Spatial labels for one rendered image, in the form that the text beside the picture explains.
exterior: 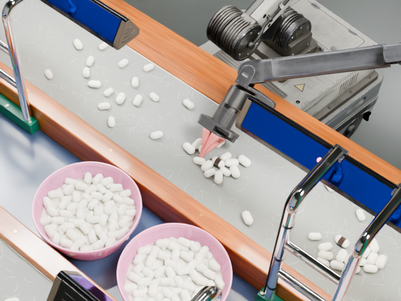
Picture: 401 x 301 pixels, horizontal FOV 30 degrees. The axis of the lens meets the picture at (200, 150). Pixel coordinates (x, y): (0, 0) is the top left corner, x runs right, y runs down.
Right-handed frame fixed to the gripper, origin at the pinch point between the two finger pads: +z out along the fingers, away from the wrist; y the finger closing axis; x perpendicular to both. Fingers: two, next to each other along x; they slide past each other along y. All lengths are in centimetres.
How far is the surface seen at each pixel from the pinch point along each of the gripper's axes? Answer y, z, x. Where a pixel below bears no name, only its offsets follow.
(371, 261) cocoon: 50, -1, 0
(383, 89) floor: 3, -46, 139
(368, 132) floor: 11, -27, 123
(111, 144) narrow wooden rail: -19.7, 9.7, -9.3
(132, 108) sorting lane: -25.4, 0.5, 2.0
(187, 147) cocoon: -4.3, 0.5, -0.8
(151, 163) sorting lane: -8.8, 8.7, -5.2
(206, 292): 35, 11, -58
